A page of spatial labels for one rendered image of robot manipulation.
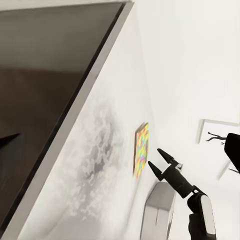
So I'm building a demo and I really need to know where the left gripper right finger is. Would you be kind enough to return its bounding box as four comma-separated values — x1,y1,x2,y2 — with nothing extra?
224,133,240,173

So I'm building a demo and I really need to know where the jigsaw puzzle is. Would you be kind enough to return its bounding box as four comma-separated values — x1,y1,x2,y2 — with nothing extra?
134,122,150,180

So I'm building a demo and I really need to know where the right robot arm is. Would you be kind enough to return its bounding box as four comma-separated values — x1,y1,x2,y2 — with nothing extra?
148,148,217,240

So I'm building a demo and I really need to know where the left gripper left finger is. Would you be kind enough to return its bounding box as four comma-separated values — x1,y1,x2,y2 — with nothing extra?
0,133,26,193

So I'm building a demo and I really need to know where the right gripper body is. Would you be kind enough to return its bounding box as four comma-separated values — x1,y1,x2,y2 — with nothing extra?
158,160,187,190

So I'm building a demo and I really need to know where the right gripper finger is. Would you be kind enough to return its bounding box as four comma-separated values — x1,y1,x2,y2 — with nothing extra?
148,161,163,178
157,148,176,164

